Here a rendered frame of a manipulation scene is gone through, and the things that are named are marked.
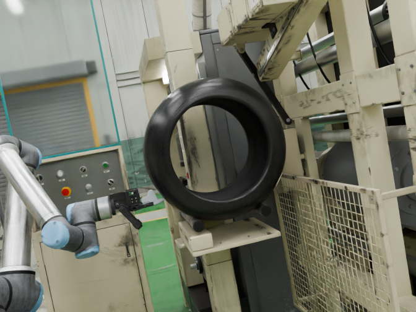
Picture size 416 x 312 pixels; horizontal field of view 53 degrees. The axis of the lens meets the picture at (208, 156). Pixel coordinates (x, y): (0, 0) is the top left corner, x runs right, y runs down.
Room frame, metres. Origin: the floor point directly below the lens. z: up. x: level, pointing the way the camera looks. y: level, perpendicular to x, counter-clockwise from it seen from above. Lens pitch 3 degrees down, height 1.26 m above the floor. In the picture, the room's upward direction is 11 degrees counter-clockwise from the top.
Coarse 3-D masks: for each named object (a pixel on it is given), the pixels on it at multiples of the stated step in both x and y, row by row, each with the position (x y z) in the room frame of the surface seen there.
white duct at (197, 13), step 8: (192, 0) 2.52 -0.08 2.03; (200, 0) 2.48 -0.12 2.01; (208, 0) 2.50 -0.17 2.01; (192, 8) 2.56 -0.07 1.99; (200, 8) 2.51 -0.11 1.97; (208, 8) 2.53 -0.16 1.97; (200, 16) 2.54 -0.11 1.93; (208, 16) 2.56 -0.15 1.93; (200, 24) 2.58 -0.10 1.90; (208, 24) 2.59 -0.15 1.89
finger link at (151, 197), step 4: (152, 192) 1.67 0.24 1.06; (148, 196) 1.66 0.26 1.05; (152, 196) 1.67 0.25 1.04; (156, 196) 1.67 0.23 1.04; (144, 200) 1.66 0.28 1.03; (148, 200) 1.66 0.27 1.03; (152, 200) 1.67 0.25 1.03; (156, 200) 1.67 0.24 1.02; (160, 200) 1.68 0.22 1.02; (156, 204) 1.67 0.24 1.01
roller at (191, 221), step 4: (184, 216) 1.84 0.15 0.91; (188, 216) 1.77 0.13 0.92; (188, 220) 1.73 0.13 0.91; (192, 220) 1.67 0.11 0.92; (196, 220) 1.63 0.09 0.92; (200, 220) 1.63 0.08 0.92; (192, 224) 1.64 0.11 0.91; (196, 224) 1.61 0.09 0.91; (200, 224) 1.62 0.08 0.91; (196, 228) 1.61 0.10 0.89; (200, 228) 1.61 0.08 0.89
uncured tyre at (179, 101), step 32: (192, 96) 1.61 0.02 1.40; (224, 96) 1.63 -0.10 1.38; (256, 96) 1.67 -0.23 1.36; (160, 128) 1.59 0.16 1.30; (256, 128) 1.93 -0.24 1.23; (160, 160) 1.58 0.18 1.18; (256, 160) 1.93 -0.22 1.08; (160, 192) 1.63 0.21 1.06; (192, 192) 1.88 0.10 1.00; (224, 192) 1.90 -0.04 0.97; (256, 192) 1.65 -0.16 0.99
